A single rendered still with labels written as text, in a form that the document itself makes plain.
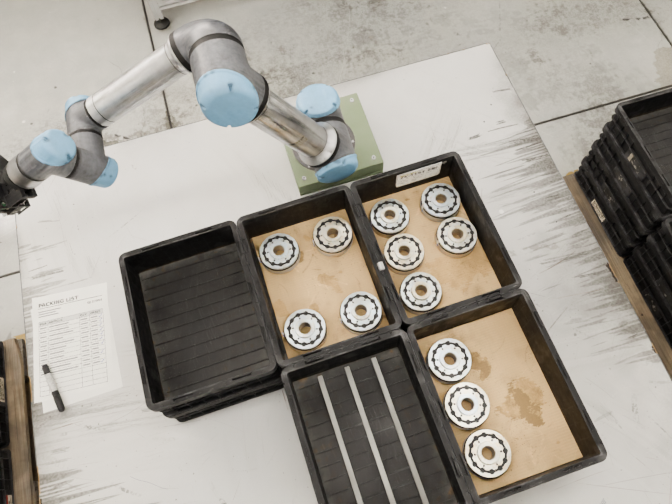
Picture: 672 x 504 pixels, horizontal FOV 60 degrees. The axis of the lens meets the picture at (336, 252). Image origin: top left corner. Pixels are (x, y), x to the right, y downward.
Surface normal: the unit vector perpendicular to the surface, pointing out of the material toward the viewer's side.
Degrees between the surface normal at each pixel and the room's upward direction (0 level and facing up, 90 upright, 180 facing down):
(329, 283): 0
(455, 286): 0
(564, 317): 0
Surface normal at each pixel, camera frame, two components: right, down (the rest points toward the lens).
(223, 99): 0.21, 0.87
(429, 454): -0.04, -0.40
